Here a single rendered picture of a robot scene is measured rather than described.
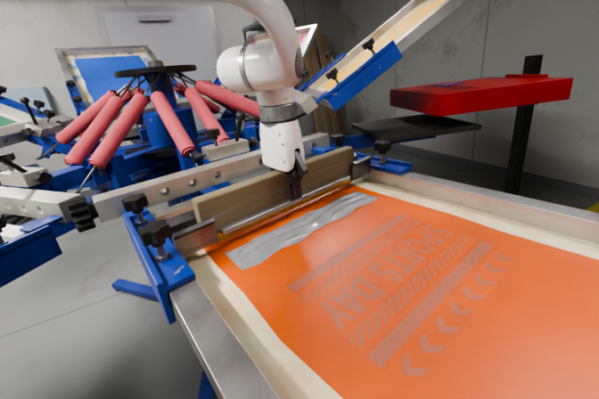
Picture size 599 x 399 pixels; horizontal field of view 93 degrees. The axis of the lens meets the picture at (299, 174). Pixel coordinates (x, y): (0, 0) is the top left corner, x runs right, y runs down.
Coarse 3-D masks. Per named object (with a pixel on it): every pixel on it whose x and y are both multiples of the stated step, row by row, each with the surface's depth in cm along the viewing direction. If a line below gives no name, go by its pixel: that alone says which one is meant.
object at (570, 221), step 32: (416, 192) 67; (448, 192) 61; (480, 192) 57; (544, 224) 49; (576, 224) 46; (192, 288) 39; (192, 320) 34; (224, 320) 33; (224, 352) 29; (224, 384) 26; (256, 384) 26
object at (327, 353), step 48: (240, 240) 56; (336, 240) 52; (240, 288) 43; (288, 336) 34; (336, 336) 34; (480, 336) 32; (528, 336) 31; (336, 384) 29; (384, 384) 28; (432, 384) 28; (480, 384) 27; (528, 384) 27; (576, 384) 27
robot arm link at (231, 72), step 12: (240, 48) 45; (228, 60) 45; (240, 60) 44; (228, 72) 45; (240, 72) 45; (228, 84) 47; (240, 84) 46; (264, 96) 53; (276, 96) 53; (288, 96) 54
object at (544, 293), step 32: (352, 224) 57; (448, 224) 53; (480, 224) 52; (544, 256) 43; (576, 256) 42; (512, 288) 38; (544, 288) 37; (576, 288) 37; (512, 320) 33; (544, 320) 33; (576, 320) 33; (576, 352) 29
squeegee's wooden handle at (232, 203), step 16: (320, 160) 66; (336, 160) 69; (352, 160) 73; (256, 176) 58; (272, 176) 58; (304, 176) 64; (320, 176) 67; (336, 176) 70; (224, 192) 52; (240, 192) 54; (256, 192) 56; (272, 192) 59; (288, 192) 62; (208, 208) 51; (224, 208) 53; (240, 208) 55; (256, 208) 57; (224, 224) 53
